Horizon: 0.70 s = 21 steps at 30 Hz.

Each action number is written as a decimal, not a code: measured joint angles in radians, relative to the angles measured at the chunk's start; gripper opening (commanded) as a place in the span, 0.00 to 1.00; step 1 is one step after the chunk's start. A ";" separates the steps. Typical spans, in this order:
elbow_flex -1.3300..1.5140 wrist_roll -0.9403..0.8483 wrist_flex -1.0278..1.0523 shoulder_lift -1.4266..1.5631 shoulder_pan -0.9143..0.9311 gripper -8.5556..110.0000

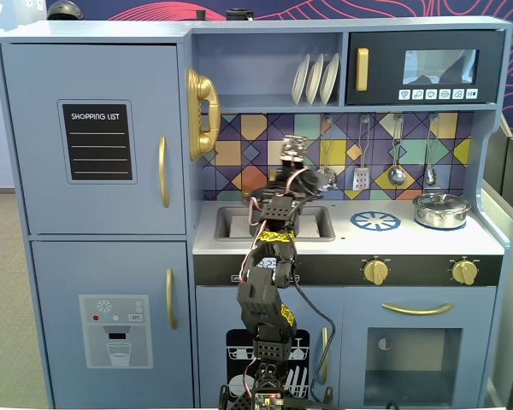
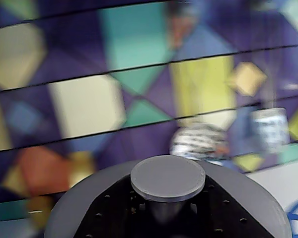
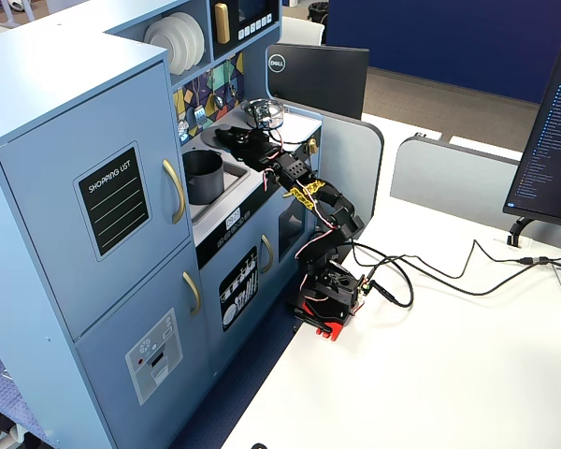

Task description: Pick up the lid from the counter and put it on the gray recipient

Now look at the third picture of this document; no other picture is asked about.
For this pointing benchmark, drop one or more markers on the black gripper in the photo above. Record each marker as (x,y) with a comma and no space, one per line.
(241,138)

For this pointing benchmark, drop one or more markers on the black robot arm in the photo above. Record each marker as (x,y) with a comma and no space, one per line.
(336,224)

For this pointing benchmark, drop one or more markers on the steel lid with black knob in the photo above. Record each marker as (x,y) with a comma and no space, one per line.
(275,105)

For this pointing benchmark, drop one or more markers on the gray toy sink basin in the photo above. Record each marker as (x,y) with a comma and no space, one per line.
(234,180)

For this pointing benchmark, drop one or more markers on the hanging metal spoon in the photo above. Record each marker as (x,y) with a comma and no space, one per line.
(219,100)

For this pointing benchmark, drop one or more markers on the hanging metal slotted spatula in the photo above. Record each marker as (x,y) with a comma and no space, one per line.
(199,114)

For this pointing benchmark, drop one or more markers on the shiny steel pot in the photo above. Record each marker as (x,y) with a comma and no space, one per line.
(279,118)

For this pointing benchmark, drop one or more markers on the gray cylindrical pot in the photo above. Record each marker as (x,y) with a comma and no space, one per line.
(205,182)

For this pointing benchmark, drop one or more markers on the gold stove knob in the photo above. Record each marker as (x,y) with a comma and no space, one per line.
(312,146)

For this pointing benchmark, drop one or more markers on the black Dell monitor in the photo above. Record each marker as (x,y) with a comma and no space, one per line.
(322,79)

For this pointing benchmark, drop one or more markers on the gray rounded desk divider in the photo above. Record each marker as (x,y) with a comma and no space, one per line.
(350,163)

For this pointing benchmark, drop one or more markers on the large white plate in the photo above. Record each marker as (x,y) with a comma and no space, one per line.
(161,44)

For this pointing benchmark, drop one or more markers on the white chair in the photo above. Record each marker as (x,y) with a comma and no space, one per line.
(301,30)

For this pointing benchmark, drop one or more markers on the black toy microwave door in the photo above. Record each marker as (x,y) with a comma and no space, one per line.
(257,14)

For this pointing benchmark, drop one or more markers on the black trash bin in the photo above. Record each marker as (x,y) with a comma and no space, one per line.
(319,13)

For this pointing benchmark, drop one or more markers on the light blue toy kitchen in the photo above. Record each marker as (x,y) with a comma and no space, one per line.
(51,93)

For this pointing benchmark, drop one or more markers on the gray long desk divider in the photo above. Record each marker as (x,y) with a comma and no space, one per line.
(449,178)

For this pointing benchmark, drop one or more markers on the dark blue partition panel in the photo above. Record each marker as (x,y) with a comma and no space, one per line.
(449,37)

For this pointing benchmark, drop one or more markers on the small black round object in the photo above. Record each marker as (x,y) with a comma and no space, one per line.
(259,445)

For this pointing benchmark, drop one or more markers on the black monitor with lit screen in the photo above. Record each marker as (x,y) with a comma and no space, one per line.
(549,140)

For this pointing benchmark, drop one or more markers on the small wrist camera board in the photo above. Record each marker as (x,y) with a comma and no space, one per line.
(262,114)

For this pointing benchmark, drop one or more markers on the red robot base mount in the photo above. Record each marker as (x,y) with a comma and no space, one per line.
(334,329)

